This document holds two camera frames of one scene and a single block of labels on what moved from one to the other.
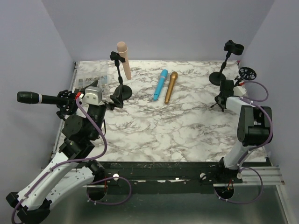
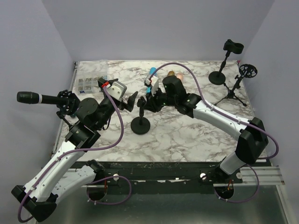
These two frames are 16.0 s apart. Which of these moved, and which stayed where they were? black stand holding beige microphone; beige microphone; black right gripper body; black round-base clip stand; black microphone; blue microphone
Moved: beige microphone; blue microphone; black right gripper body; black stand holding beige microphone
Stayed: black round-base clip stand; black microphone
